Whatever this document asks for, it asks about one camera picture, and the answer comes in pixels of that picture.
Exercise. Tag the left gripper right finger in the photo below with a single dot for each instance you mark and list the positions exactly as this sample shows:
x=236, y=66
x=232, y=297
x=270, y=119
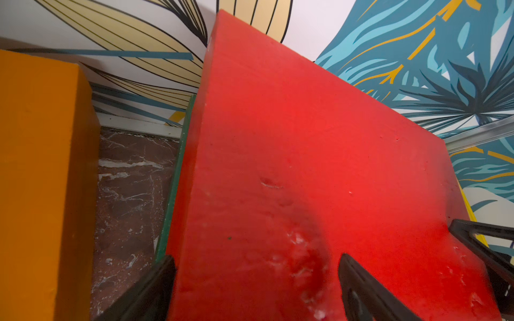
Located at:
x=364, y=298

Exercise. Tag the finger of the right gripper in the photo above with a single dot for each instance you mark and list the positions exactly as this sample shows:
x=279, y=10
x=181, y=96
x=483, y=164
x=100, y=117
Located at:
x=496, y=258

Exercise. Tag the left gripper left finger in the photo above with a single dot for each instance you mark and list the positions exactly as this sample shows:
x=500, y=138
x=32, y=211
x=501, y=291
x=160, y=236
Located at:
x=147, y=299

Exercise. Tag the red shoebox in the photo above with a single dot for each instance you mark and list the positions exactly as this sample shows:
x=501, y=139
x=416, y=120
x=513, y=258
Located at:
x=287, y=167

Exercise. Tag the orange shoebox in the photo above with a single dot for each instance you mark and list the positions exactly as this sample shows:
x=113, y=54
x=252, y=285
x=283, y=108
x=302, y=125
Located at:
x=50, y=137

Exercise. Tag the yellow black toolbox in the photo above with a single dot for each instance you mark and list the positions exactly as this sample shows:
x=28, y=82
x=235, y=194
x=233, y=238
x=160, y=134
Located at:
x=479, y=237

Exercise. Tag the green shoebox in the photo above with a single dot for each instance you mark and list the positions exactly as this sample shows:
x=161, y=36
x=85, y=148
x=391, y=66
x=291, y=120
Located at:
x=161, y=248

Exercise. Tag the right aluminium frame post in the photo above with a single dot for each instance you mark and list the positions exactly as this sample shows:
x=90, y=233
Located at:
x=480, y=135

